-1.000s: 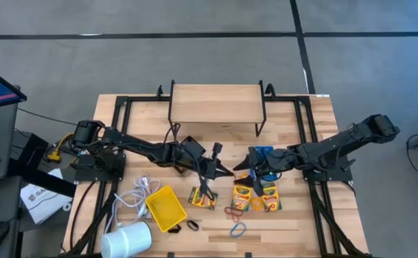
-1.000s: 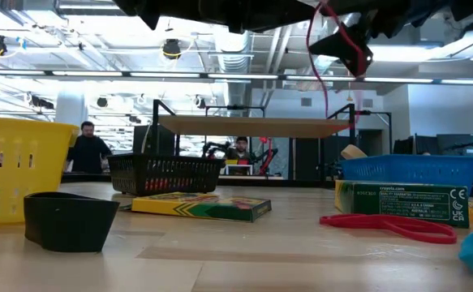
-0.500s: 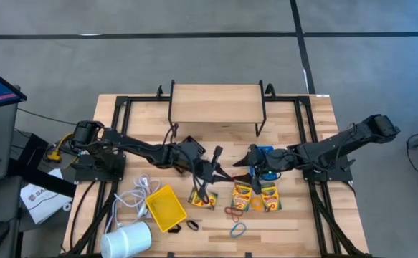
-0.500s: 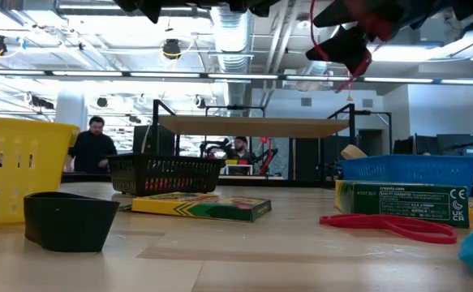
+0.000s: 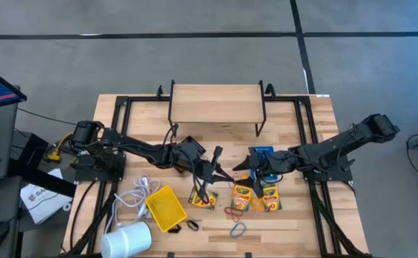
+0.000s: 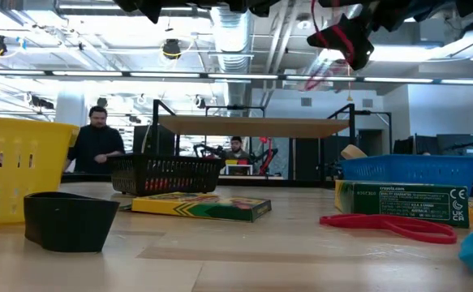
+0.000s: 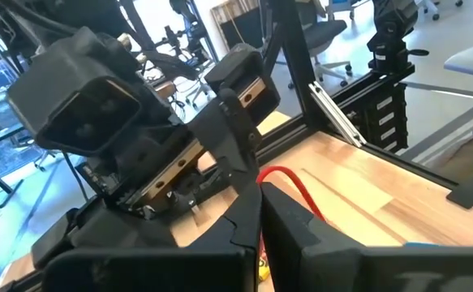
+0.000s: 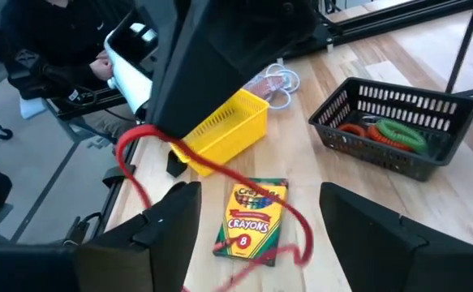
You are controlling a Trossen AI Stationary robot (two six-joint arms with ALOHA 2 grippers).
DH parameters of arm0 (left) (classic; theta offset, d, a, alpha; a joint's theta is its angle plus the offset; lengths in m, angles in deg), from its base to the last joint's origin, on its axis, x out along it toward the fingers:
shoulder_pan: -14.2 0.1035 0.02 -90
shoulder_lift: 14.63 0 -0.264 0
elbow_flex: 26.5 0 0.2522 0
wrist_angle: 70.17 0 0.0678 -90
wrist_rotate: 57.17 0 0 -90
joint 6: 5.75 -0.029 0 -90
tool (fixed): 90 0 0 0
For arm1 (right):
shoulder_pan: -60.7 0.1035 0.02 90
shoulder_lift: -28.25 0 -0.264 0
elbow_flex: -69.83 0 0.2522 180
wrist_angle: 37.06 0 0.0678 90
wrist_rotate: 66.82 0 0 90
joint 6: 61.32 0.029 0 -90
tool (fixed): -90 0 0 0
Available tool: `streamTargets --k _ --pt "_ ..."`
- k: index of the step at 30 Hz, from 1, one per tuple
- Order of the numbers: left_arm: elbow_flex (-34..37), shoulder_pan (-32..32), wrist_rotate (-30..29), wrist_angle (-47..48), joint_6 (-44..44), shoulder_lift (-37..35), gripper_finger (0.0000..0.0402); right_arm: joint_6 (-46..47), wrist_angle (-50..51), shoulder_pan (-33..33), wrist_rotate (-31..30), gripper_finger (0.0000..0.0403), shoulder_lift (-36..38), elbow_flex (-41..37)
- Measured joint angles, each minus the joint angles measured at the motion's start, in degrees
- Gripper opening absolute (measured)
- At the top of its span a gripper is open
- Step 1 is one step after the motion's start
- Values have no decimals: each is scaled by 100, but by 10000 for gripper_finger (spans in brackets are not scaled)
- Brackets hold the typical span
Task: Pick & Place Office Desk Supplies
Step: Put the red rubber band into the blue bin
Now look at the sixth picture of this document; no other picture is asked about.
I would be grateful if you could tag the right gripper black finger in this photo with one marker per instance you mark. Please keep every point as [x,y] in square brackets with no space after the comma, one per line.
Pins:
[359,42]

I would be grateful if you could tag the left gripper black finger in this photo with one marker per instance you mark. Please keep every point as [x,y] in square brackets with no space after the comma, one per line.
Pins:
[151,10]
[256,7]

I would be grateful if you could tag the blue plastic basket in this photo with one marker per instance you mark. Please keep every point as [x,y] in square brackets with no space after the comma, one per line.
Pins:
[410,168]

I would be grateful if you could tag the black plastic basket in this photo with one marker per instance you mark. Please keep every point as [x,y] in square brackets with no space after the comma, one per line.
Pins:
[163,160]

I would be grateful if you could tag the thick crayon box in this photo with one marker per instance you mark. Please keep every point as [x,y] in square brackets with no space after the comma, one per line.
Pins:
[366,203]

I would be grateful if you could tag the yellow plastic basket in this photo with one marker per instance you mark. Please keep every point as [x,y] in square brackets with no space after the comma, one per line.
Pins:
[37,182]

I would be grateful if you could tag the wide black rubber band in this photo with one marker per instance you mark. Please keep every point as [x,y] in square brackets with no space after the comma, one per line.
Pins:
[70,227]

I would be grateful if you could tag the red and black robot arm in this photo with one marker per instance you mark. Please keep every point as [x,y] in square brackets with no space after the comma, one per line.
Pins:
[266,162]

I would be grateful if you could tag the black background robot arm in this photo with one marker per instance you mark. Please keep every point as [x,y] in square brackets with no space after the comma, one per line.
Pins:
[207,149]

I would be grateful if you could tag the black desk monitor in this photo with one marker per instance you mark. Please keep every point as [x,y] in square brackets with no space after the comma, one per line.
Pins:
[406,147]
[459,145]

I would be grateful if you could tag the long ceiling light strip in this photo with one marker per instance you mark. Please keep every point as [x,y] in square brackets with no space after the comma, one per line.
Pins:
[98,74]

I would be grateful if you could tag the wooden shelf with black legs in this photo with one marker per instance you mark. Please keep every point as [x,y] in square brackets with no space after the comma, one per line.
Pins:
[252,126]

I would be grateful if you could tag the white round pillar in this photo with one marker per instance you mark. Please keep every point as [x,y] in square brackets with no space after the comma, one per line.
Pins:
[70,109]

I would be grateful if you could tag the black background monitor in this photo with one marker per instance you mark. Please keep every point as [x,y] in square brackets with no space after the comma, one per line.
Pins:
[163,142]

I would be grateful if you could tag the person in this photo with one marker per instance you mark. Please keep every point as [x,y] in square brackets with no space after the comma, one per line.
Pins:
[96,146]
[236,153]

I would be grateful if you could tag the grey-blue rubber band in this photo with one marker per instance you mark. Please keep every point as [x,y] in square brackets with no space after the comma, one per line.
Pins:
[125,207]

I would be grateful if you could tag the black background rig frame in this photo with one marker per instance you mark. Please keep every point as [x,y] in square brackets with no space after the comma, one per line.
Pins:
[236,107]

